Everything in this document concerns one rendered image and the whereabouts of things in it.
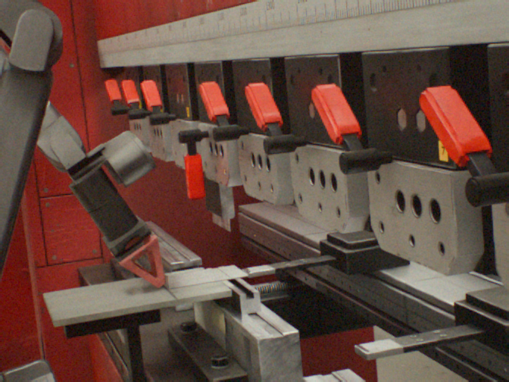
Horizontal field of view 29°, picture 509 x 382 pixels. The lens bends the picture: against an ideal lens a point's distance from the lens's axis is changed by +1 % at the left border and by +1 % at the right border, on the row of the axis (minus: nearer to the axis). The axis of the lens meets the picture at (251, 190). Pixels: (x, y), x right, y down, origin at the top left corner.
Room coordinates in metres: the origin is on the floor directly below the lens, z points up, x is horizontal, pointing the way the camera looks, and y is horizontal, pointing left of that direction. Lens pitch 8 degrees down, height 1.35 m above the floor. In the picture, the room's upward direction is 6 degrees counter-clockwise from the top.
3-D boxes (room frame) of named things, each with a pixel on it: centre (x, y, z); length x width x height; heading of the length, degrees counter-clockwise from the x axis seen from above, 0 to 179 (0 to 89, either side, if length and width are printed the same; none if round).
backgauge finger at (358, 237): (1.54, -0.10, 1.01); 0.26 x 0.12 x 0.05; 106
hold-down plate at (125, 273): (2.06, 0.27, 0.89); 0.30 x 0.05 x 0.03; 16
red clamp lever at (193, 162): (1.33, 0.07, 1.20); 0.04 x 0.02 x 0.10; 106
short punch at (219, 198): (1.50, 0.05, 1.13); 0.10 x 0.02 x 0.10; 16
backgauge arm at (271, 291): (2.04, -0.19, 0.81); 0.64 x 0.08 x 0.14; 106
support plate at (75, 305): (1.46, 0.19, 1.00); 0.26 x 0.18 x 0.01; 106
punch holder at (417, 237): (0.75, -0.16, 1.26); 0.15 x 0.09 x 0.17; 16
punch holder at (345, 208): (0.95, -0.11, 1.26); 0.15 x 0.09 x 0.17; 16
